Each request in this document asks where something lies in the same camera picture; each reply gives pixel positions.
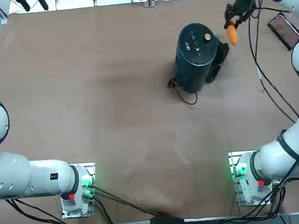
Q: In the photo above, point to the green air fryer body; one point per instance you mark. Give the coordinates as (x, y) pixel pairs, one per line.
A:
(194, 60)

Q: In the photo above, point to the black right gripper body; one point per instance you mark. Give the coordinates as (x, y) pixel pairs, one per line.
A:
(244, 2)

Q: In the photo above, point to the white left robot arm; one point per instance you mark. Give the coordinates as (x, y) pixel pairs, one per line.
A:
(28, 177)

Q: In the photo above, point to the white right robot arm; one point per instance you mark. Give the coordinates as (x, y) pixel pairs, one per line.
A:
(273, 157)

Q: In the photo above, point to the yellow corn cob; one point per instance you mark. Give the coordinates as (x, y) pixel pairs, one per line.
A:
(232, 35)

